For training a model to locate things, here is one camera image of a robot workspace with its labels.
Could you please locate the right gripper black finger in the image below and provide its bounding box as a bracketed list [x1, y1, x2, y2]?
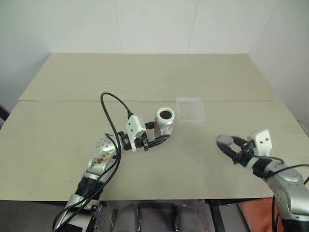
[230, 135, 251, 147]
[215, 141, 242, 164]

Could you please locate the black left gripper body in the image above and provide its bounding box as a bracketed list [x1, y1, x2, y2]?
[135, 131, 152, 152]

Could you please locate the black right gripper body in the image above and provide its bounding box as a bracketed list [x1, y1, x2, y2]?
[233, 140, 257, 168]

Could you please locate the white cylindrical can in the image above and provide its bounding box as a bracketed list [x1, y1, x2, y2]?
[154, 107, 176, 137]

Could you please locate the clear plastic container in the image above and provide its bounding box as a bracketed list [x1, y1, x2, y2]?
[176, 97, 205, 124]

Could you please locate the orange red flat panel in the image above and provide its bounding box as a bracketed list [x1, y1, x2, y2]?
[237, 197, 286, 232]

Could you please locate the dark grey rounded shape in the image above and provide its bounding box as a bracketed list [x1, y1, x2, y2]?
[174, 204, 194, 232]
[117, 203, 140, 232]

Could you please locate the dark black object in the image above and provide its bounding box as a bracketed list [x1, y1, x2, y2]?
[0, 103, 10, 129]

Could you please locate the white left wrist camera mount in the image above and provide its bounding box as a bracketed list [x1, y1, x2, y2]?
[125, 115, 147, 152]

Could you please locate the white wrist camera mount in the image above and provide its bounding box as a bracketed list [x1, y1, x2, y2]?
[250, 129, 273, 157]
[125, 115, 147, 152]

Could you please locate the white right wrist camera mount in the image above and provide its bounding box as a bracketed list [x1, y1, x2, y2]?
[250, 129, 273, 157]

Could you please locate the black metal frame bar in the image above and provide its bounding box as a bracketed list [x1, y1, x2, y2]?
[207, 199, 224, 232]

